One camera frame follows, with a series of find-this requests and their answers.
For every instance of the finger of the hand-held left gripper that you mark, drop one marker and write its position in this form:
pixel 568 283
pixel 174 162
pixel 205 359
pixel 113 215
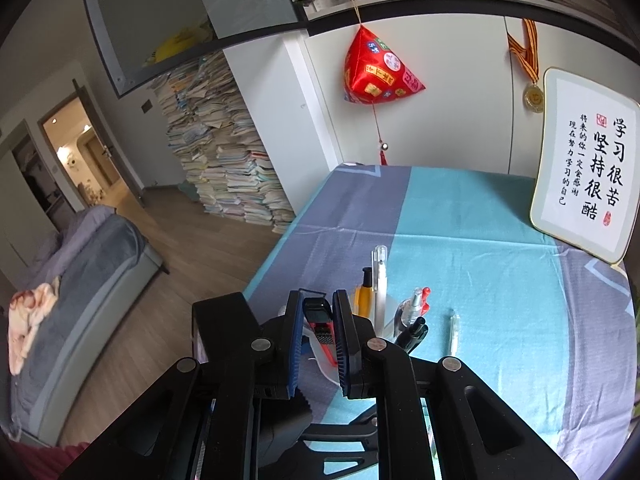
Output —
pixel 340 428

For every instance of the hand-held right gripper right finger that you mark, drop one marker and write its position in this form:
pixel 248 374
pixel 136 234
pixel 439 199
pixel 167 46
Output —
pixel 342 350

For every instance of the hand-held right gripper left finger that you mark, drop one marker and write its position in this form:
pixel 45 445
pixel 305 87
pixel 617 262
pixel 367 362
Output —
pixel 295 350

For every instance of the clear white pen holder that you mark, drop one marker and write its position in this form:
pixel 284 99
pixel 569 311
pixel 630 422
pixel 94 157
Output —
pixel 323 368

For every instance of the red black utility knife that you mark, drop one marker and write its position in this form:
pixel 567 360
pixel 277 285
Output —
pixel 320 330

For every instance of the yellow black pen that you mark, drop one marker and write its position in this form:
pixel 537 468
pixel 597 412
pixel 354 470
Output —
pixel 364 300

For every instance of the clear gel pen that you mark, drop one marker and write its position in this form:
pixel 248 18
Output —
pixel 380 285
pixel 453 332

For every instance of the black chair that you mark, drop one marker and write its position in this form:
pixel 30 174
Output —
pixel 222 320

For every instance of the tall pile of books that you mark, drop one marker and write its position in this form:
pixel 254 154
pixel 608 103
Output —
pixel 235 175

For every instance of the grey bed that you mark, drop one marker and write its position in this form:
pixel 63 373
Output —
pixel 110 285

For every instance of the pink cloth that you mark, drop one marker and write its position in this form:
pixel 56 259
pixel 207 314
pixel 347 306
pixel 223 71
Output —
pixel 32 325

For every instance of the person's maroon clothing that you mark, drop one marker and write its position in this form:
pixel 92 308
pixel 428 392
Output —
pixel 50 462

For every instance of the red pyramid hanging ornament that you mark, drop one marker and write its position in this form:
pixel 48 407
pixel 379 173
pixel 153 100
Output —
pixel 380 70

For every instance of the framed calligraphy sign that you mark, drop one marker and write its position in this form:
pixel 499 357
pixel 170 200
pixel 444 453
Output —
pixel 585 160

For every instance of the gold medal with striped ribbon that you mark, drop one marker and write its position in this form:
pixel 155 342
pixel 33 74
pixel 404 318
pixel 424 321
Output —
pixel 533 96

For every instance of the yellow plush toy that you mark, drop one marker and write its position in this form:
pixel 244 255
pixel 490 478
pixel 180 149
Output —
pixel 180 43

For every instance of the metal cabinet hinge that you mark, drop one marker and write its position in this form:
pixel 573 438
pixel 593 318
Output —
pixel 305 0

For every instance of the glass cabinet door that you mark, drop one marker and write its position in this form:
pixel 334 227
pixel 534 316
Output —
pixel 165 5

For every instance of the dark wall switch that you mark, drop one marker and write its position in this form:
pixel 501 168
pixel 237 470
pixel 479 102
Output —
pixel 146 106

